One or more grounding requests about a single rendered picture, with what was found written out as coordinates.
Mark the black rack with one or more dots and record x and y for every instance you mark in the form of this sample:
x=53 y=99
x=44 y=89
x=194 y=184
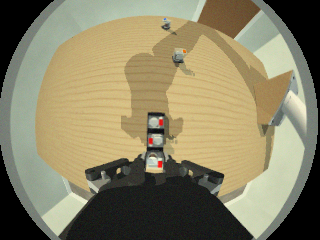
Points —
x=153 y=130

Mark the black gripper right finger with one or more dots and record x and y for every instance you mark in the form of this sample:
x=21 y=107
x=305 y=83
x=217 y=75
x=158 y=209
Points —
x=206 y=177

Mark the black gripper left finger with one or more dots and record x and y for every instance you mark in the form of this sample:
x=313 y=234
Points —
x=106 y=173

